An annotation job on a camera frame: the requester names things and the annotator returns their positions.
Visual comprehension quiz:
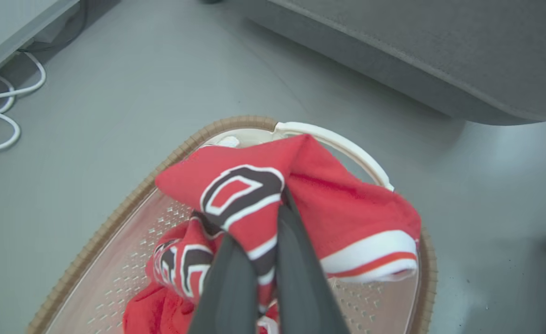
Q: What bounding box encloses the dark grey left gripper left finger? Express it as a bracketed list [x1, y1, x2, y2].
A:
[187, 233, 260, 334]

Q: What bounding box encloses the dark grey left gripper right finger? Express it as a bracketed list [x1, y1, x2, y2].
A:
[277, 187, 351, 334]

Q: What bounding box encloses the red jersey with black-white print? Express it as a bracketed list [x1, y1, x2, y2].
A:
[123, 134, 422, 334]

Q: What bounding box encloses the wicker-rimmed beige laundry basket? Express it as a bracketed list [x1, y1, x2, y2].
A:
[26, 115, 438, 334]

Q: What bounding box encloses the white board panel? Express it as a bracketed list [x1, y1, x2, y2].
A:
[0, 0, 81, 89]

